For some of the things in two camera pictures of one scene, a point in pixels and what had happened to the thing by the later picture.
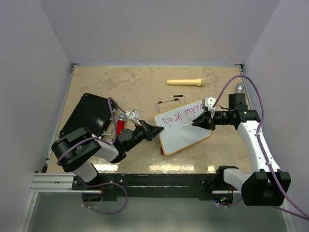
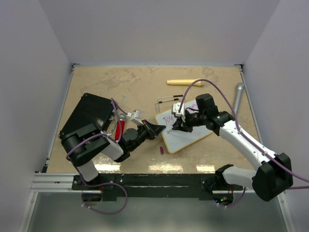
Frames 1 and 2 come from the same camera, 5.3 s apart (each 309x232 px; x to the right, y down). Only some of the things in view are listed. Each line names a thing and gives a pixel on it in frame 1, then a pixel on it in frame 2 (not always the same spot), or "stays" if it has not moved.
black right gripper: [203, 121] -> [178, 125]
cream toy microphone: [200, 81] stays
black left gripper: [153, 130] stays
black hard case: [92, 112] stays
